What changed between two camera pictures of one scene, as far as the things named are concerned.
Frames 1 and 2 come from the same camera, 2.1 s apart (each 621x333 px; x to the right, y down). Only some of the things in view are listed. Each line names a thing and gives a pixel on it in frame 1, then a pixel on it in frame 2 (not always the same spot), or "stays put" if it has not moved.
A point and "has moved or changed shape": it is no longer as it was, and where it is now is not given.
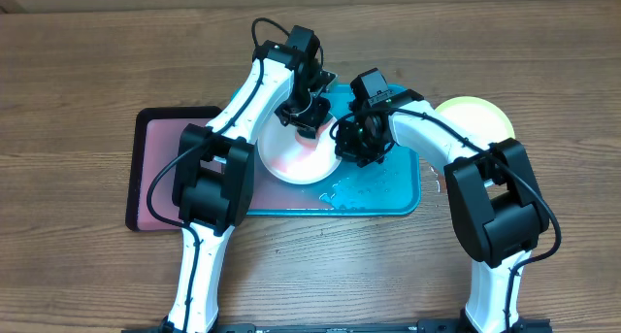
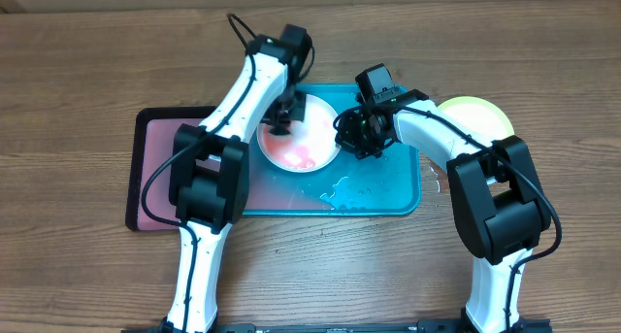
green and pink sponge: [310, 143] → [289, 127]
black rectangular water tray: [157, 137] stays put
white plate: [291, 161] has moved or changed shape
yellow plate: [479, 116] stays put
